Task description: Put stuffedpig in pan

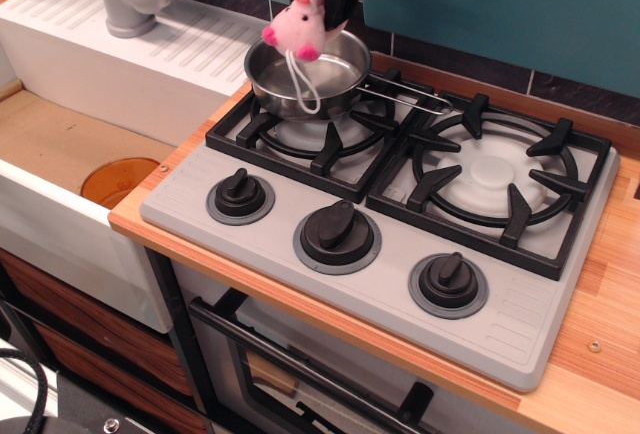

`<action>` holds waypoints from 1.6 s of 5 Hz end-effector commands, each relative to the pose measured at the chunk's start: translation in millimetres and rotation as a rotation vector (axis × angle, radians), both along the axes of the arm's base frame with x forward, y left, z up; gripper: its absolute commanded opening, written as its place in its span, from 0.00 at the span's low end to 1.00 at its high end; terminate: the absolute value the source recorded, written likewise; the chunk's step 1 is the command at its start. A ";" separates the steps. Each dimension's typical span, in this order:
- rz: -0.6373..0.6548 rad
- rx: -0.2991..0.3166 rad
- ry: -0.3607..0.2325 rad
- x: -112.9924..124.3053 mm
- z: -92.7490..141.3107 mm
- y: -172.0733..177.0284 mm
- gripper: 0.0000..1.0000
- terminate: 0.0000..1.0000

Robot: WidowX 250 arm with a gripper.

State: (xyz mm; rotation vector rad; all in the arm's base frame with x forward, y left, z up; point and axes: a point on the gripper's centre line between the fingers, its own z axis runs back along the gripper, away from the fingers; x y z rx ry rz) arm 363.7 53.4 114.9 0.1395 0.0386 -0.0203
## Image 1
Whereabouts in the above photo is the pink stuffed pig toy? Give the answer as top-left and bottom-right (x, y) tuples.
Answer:
(261, 0), (347, 115)

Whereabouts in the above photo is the stainless steel pan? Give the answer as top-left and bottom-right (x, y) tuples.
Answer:
(244, 32), (453, 122)

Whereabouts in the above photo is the black left burner grate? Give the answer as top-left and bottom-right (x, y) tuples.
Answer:
(205, 69), (436, 202)

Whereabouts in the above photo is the black burner grate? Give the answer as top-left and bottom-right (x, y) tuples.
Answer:
(205, 69), (436, 202)
(366, 94), (619, 281)

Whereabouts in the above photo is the black left stove knob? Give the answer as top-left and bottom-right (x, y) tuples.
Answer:
(206, 168), (276, 226)

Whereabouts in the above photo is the black stove knob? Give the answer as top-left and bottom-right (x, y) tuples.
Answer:
(293, 200), (382, 276)
(408, 252), (489, 320)
(206, 168), (276, 226)

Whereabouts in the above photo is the black middle stove knob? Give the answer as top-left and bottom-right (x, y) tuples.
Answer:
(293, 200), (382, 276)

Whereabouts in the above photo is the grey toy stove top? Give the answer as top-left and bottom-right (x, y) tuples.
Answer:
(138, 71), (622, 394)

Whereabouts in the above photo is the black right burner grate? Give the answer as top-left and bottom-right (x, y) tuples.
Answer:
(366, 94), (619, 281)

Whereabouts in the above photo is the white toy sink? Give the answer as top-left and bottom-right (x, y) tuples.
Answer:
(1, 0), (264, 333)

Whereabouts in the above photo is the orange sink drain plate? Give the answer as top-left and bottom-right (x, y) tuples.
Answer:
(80, 157), (159, 209)

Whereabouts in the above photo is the black right stove knob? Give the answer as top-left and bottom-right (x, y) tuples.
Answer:
(408, 252), (489, 320)

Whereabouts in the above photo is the toy oven door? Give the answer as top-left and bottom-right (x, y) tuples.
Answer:
(187, 288), (481, 434)

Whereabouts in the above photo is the wooden drawer cabinet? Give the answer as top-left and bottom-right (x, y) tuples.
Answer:
(1, 251), (211, 433)

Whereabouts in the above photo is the black oven door handle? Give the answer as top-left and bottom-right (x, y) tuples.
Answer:
(188, 288), (433, 433)

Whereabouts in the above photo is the black cable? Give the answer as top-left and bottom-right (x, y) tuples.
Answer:
(0, 347), (50, 434)

